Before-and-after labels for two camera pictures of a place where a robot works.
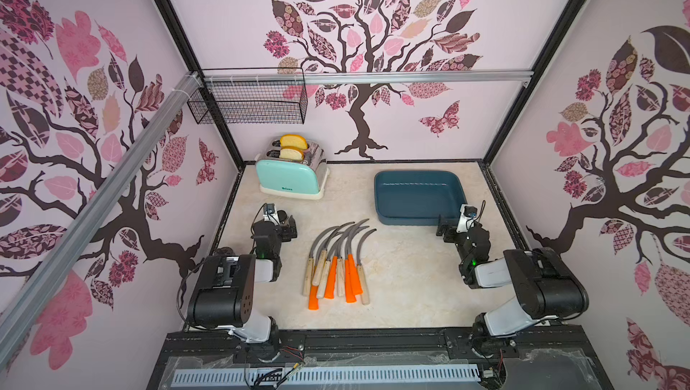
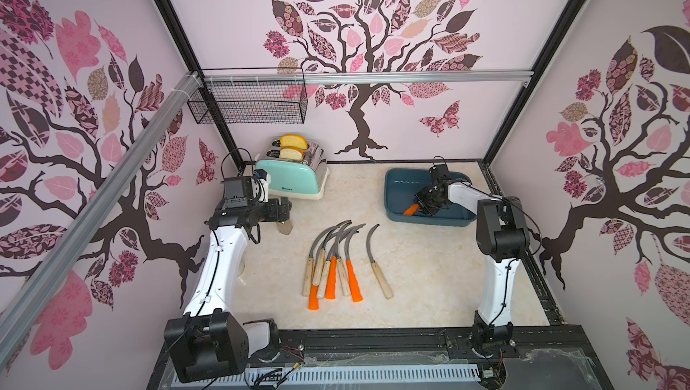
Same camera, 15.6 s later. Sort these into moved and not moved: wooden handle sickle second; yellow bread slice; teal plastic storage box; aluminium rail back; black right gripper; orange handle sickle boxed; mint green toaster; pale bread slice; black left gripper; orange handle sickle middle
Moved: teal plastic storage box; black left gripper; orange handle sickle boxed; black right gripper
Not moved: orange handle sickle middle; yellow bread slice; pale bread slice; mint green toaster; wooden handle sickle second; aluminium rail back
